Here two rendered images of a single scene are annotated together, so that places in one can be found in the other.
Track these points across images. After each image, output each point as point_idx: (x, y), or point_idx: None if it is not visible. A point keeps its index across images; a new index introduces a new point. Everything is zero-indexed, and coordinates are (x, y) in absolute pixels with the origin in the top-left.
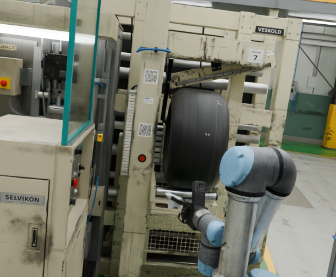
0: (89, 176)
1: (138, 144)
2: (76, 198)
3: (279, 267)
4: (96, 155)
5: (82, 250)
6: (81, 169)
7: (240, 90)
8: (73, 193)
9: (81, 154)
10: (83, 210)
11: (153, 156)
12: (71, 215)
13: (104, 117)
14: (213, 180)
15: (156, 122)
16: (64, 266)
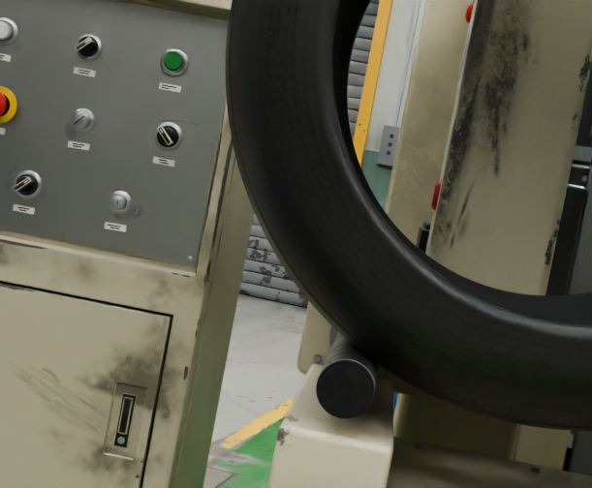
0: (210, 190)
1: (450, 129)
2: (152, 245)
3: None
4: (571, 266)
5: (93, 422)
6: (160, 140)
7: None
8: (98, 197)
9: (76, 46)
10: (100, 262)
11: (444, 180)
12: (48, 245)
13: None
14: (260, 216)
15: (477, 3)
16: None
